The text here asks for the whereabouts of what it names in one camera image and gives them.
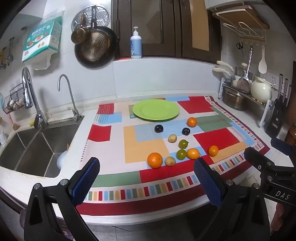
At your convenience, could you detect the brass colander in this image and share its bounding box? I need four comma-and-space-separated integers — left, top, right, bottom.
77, 30, 111, 62

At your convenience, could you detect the large orange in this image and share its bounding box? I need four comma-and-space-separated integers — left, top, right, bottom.
147, 152, 163, 169

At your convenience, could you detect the white rice paddle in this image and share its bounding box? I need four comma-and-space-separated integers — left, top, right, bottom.
258, 45, 268, 74

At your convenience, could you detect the round metal steamer rack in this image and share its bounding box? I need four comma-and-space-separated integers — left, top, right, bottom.
71, 6, 109, 33

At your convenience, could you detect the large chrome faucet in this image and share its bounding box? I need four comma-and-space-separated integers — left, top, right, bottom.
22, 67, 48, 129

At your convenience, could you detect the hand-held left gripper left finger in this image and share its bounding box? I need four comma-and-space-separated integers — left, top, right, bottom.
24, 157, 100, 241

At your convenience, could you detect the black frying pan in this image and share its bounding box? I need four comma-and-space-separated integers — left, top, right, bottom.
74, 6, 118, 68

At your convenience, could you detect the thin gooseneck faucet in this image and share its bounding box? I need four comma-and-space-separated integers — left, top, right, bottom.
58, 74, 84, 122

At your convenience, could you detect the stainless steel sink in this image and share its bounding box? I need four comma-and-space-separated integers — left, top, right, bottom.
0, 120, 84, 179

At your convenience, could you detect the person's right hand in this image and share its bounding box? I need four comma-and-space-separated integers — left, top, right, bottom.
271, 202, 292, 235

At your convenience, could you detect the white handled knife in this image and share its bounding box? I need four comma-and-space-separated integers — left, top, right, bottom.
217, 61, 234, 71
213, 67, 236, 80

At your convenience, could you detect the small hanging metal utensil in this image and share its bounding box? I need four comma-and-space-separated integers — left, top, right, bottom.
6, 37, 15, 62
0, 47, 7, 69

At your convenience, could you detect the green plate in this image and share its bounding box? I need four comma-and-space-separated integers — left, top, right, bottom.
132, 99, 180, 122

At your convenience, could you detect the dark wooden cabinet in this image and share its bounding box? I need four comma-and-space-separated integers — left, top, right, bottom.
111, 0, 222, 64

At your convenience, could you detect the black wire basket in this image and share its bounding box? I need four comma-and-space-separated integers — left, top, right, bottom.
3, 85, 26, 114

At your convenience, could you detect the green and white tissue pack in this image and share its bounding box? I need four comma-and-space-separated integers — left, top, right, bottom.
21, 16, 63, 63

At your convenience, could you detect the colourful patchwork table mat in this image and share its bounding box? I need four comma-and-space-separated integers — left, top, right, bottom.
76, 95, 271, 216

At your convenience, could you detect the stainless steel pot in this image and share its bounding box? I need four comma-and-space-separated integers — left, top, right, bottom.
223, 87, 247, 111

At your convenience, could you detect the metal skimmer ladle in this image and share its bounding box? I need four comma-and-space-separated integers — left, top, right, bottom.
236, 46, 253, 93

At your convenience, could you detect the wooden cutting board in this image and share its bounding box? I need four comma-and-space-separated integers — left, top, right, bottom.
212, 5, 270, 29

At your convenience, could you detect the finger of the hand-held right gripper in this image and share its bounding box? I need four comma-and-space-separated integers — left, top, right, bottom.
244, 147, 276, 173
270, 138, 296, 168

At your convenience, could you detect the white bowl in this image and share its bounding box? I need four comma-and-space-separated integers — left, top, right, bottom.
57, 151, 69, 171

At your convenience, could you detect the white wire hanging rack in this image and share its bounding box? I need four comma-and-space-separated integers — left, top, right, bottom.
223, 22, 266, 42

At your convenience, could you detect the white dish rack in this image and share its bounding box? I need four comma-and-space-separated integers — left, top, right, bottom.
218, 77, 276, 127

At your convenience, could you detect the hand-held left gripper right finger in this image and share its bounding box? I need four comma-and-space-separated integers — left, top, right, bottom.
194, 158, 271, 241

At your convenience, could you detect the white plastic bag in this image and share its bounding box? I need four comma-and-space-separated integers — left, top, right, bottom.
31, 50, 58, 70

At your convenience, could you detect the black knife block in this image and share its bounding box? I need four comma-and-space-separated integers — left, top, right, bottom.
265, 98, 289, 138

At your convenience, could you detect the white wall socket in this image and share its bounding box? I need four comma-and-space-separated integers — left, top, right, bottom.
260, 73, 278, 84

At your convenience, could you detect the small brass saucepan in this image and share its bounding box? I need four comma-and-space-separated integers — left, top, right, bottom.
71, 14, 91, 45

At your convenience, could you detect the white and blue pump bottle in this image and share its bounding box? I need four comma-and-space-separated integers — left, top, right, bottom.
130, 26, 142, 59

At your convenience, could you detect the white ceramic pot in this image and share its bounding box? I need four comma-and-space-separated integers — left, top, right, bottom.
250, 76, 276, 104

